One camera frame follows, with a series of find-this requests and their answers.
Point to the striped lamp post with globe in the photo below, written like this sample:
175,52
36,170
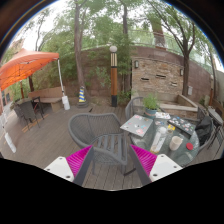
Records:
113,80

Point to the white canopy pole base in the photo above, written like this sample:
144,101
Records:
66,103

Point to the grey armchair holding jacket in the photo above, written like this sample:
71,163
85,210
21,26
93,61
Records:
213,133

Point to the yellow card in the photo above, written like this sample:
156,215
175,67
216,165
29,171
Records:
171,127

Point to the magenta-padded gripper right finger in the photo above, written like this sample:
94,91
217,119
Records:
164,166

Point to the orange canopy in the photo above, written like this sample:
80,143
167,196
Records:
23,66

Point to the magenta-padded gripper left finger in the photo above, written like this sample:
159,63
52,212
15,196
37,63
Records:
60,168

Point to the clear white-capped drink bottle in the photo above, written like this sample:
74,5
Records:
158,140

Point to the wooden bench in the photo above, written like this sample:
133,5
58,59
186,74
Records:
46,96

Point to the dark patio chair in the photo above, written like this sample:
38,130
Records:
28,111

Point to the yellow and blue striped cone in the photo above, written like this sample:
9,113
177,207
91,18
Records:
82,96

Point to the black wall lamp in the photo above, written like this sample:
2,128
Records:
181,72
136,64

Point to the silver laptop with stickers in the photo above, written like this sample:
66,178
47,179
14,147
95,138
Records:
137,125

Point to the white mug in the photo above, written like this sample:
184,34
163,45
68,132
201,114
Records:
175,143

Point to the white sticker sheet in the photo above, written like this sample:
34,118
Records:
162,115

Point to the black laptop with stickers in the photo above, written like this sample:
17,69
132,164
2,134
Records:
181,125

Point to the grey wall box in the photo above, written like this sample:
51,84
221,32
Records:
190,90

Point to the green plant in blue pot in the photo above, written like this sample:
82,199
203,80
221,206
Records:
151,103

